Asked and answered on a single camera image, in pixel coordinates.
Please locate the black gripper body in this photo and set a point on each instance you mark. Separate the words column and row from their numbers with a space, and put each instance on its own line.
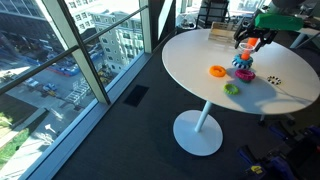
column 248, row 28

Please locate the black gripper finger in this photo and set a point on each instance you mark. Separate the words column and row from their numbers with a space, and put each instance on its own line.
column 266, row 42
column 238, row 39

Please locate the blue black clamp equipment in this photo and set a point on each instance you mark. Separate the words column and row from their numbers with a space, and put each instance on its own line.
column 283, row 160

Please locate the white table pedestal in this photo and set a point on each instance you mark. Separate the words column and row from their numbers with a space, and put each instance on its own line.
column 198, row 136

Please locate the black floor vent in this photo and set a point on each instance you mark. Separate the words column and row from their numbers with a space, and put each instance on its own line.
column 136, row 96

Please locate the wooden tray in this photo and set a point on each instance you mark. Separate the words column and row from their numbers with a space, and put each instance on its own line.
column 221, row 33

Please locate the black chair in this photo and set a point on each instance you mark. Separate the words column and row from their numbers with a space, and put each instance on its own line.
column 211, row 13

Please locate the dark window frame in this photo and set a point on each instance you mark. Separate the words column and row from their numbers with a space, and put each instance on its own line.
column 88, row 66

